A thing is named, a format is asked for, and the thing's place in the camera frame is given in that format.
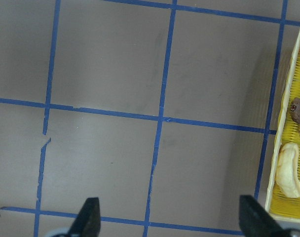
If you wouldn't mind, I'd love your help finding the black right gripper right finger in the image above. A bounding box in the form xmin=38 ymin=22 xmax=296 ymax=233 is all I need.
xmin=239 ymin=195 xmax=289 ymax=237

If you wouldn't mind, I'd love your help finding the yellow plastic mesh tray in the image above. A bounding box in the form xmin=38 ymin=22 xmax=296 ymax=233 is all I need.
xmin=265 ymin=30 xmax=300 ymax=223

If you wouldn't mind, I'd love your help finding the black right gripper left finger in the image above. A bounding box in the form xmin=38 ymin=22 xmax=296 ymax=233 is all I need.
xmin=67 ymin=197 xmax=101 ymax=237

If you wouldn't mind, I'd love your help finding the cream toy banana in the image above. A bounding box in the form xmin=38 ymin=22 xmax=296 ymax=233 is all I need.
xmin=275 ymin=143 xmax=300 ymax=198

